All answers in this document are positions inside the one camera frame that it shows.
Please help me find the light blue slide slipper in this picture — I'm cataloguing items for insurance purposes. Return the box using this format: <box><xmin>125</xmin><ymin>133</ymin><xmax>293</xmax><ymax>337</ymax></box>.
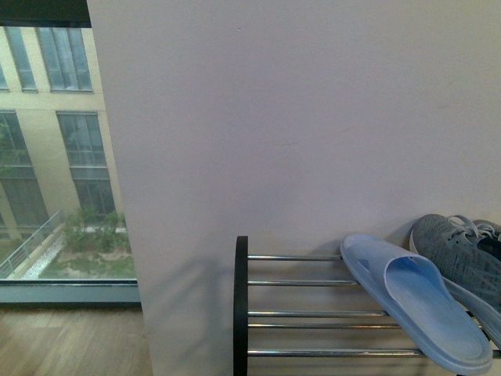
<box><xmin>340</xmin><ymin>233</ymin><xmax>493</xmax><ymax>375</ymax></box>

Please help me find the grey knit sneaker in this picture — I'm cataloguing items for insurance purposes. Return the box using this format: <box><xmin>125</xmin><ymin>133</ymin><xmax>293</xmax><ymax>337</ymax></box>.
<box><xmin>409</xmin><ymin>214</ymin><xmax>500</xmax><ymax>310</ymax></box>

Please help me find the black metal shoe rack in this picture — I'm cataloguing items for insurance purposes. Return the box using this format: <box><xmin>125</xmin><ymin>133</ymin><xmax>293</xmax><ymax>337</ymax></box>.
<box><xmin>233</xmin><ymin>235</ymin><xmax>501</xmax><ymax>376</ymax></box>

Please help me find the grey window frame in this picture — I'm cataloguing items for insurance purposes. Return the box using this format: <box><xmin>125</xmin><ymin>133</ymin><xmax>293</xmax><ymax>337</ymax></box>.
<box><xmin>1</xmin><ymin>1</ymin><xmax>140</xmax><ymax>306</ymax></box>

